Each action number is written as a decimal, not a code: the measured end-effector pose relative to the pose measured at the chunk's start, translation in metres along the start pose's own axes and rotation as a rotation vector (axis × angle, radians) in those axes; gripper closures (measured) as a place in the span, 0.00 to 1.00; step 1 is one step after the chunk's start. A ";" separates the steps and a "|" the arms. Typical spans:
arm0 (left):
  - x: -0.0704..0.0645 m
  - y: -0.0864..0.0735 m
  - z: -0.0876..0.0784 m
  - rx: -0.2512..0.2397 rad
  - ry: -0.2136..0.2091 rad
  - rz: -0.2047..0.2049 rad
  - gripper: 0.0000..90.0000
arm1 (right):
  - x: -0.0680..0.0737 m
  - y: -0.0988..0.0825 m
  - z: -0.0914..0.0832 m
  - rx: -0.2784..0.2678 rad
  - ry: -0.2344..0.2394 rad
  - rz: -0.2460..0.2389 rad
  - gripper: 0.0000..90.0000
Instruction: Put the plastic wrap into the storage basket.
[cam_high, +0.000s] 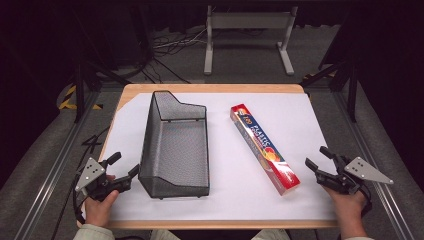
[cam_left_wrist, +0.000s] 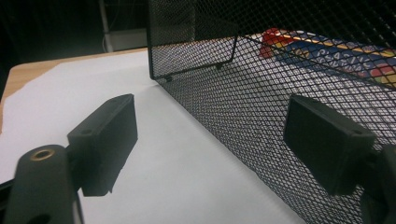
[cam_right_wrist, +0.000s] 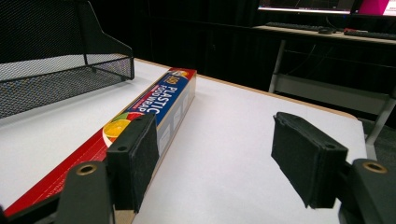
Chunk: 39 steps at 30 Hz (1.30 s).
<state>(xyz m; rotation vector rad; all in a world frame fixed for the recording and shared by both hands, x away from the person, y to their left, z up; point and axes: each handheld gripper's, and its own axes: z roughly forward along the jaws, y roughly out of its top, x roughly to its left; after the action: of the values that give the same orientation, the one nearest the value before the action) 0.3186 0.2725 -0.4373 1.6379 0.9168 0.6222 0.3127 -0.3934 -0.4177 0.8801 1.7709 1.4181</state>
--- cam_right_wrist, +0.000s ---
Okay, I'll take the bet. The black keyboard with red edge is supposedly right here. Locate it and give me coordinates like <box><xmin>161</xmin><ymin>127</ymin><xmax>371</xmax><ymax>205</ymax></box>
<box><xmin>343</xmin><ymin>28</ymin><xmax>396</xmax><ymax>41</ymax></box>

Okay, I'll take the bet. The computer monitor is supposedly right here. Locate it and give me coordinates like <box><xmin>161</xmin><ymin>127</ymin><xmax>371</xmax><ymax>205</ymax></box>
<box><xmin>257</xmin><ymin>0</ymin><xmax>356</xmax><ymax>15</ymax></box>

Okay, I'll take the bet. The black mesh desk tray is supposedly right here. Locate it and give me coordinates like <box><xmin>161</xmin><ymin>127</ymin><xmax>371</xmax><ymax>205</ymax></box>
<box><xmin>0</xmin><ymin>0</ymin><xmax>135</xmax><ymax>119</ymax></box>

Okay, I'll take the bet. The desk with metal frame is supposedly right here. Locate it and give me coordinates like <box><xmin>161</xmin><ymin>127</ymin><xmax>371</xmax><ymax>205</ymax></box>
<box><xmin>252</xmin><ymin>25</ymin><xmax>396</xmax><ymax>161</ymax></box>

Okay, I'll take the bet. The monitor with pink screen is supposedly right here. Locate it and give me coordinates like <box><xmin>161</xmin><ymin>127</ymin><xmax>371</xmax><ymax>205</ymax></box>
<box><xmin>357</xmin><ymin>0</ymin><xmax>396</xmax><ymax>17</ymax></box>

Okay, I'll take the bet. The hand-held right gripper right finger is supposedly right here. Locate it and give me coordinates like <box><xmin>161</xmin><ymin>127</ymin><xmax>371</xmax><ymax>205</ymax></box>
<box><xmin>271</xmin><ymin>111</ymin><xmax>349</xmax><ymax>209</ymax></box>

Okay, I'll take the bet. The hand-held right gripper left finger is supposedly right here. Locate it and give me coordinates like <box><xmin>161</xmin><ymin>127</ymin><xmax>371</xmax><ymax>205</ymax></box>
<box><xmin>106</xmin><ymin>112</ymin><xmax>160</xmax><ymax>214</ymax></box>

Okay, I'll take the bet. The long food wrap box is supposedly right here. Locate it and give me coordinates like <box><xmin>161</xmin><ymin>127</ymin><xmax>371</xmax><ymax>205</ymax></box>
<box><xmin>3</xmin><ymin>67</ymin><xmax>198</xmax><ymax>224</ymax></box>

